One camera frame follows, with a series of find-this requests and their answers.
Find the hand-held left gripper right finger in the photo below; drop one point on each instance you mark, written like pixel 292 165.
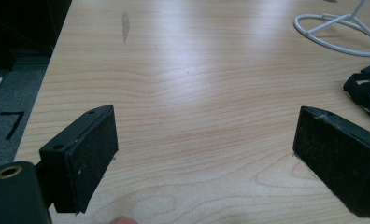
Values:
pixel 342 158

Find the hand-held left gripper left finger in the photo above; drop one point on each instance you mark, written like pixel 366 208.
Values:
pixel 80 161

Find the dark cabinet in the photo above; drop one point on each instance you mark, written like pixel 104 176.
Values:
pixel 21 25

